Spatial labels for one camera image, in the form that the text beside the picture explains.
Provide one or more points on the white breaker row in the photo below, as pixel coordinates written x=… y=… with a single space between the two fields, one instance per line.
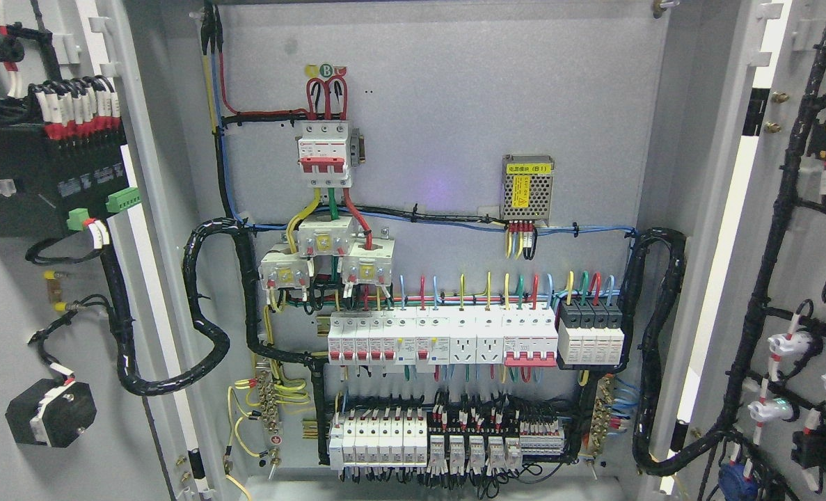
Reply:
x=379 y=438
x=390 y=338

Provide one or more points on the black switch rear block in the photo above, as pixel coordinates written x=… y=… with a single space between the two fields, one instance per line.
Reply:
x=51 y=413

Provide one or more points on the black white surge protector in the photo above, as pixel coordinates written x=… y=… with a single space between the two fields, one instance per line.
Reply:
x=589 y=335

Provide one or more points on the white breaker row lower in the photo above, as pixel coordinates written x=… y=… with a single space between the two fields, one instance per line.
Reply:
x=379 y=438

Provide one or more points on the relay row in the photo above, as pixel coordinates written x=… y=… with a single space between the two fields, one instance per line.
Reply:
x=473 y=442

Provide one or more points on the black meter rear housing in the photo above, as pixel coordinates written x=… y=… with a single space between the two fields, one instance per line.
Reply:
x=60 y=158

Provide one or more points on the red handled circuit breaker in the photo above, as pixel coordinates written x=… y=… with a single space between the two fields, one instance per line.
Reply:
x=530 y=338

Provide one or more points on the brass terminal bar right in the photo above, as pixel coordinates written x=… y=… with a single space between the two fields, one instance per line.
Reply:
x=600 y=424

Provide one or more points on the white current transformers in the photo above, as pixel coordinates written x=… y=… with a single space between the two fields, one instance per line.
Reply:
x=328 y=247

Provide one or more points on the white breaker row upper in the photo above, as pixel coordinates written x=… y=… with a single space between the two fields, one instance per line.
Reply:
x=390 y=338

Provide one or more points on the grey cabinet door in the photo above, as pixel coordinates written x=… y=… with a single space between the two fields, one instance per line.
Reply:
x=137 y=447
x=762 y=377

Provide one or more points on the perforated metal power supply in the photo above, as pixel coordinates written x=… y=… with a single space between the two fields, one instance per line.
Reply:
x=528 y=185

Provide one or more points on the main red handled breaker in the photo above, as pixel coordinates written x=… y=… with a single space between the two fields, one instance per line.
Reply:
x=327 y=153

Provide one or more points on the white socket modules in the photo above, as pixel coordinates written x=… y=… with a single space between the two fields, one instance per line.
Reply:
x=475 y=337

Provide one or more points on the grey terminal block strip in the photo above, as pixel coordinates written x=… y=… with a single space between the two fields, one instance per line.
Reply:
x=542 y=437

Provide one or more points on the brass ground terminal bar left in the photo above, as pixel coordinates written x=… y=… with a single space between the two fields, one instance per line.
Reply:
x=268 y=380

